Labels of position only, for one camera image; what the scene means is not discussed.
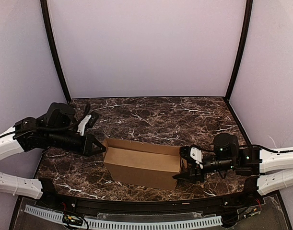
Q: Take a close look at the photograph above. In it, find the brown cardboard box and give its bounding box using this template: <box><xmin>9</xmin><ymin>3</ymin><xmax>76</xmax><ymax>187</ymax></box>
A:
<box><xmin>104</xmin><ymin>138</ymin><xmax>187</xmax><ymax>190</ymax></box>

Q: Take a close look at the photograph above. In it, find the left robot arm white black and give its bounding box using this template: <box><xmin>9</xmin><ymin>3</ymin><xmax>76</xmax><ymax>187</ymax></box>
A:
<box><xmin>0</xmin><ymin>103</ymin><xmax>106</xmax><ymax>200</ymax></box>

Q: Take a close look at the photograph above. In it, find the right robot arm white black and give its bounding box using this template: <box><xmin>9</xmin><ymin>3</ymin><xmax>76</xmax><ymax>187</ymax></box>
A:
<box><xmin>173</xmin><ymin>133</ymin><xmax>293</xmax><ymax>196</ymax></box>

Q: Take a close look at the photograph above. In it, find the right small circuit board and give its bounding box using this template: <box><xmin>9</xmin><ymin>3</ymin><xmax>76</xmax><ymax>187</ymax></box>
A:
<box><xmin>238</xmin><ymin>207</ymin><xmax>262</xmax><ymax>219</ymax></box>

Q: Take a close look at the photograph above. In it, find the small circuit board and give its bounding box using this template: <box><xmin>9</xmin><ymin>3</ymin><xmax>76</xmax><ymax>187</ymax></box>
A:
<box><xmin>62</xmin><ymin>214</ymin><xmax>84</xmax><ymax>227</ymax></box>
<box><xmin>238</xmin><ymin>207</ymin><xmax>262</xmax><ymax>219</ymax></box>

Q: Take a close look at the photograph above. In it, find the left small circuit board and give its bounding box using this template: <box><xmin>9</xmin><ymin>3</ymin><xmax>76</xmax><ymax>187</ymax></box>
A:
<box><xmin>62</xmin><ymin>214</ymin><xmax>84</xmax><ymax>227</ymax></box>

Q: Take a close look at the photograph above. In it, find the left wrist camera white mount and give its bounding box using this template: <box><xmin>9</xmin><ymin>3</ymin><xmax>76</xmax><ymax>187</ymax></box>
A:
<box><xmin>77</xmin><ymin>111</ymin><xmax>100</xmax><ymax>136</ymax></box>

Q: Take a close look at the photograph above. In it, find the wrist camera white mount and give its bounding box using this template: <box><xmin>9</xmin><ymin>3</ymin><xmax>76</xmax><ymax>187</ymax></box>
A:
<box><xmin>179</xmin><ymin>145</ymin><xmax>203</xmax><ymax>169</ymax></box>
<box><xmin>77</xmin><ymin>111</ymin><xmax>100</xmax><ymax>136</ymax></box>

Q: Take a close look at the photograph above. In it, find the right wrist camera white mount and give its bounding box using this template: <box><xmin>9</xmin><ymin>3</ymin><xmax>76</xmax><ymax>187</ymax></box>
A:
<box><xmin>179</xmin><ymin>145</ymin><xmax>203</xmax><ymax>169</ymax></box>

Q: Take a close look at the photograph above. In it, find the black front frame rail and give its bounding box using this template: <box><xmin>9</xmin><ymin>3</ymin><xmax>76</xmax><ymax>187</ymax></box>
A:
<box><xmin>36</xmin><ymin>192</ymin><xmax>265</xmax><ymax>216</ymax></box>

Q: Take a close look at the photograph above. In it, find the white slotted cable duct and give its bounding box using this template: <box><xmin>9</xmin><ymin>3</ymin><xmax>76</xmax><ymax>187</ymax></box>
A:
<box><xmin>24</xmin><ymin>205</ymin><xmax>223</xmax><ymax>230</ymax></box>

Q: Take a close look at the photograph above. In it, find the left black frame post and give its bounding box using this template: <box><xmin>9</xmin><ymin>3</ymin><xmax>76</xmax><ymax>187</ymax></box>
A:
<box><xmin>40</xmin><ymin>0</ymin><xmax>71</xmax><ymax>104</ymax></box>

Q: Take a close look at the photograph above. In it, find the black frame post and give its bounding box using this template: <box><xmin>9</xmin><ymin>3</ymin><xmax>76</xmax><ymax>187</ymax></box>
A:
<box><xmin>224</xmin><ymin>0</ymin><xmax>253</xmax><ymax>104</ymax></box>
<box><xmin>40</xmin><ymin>0</ymin><xmax>71</xmax><ymax>104</ymax></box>

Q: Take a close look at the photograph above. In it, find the right black frame post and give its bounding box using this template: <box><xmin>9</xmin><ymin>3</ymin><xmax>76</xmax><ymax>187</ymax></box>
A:
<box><xmin>224</xmin><ymin>0</ymin><xmax>253</xmax><ymax>104</ymax></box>

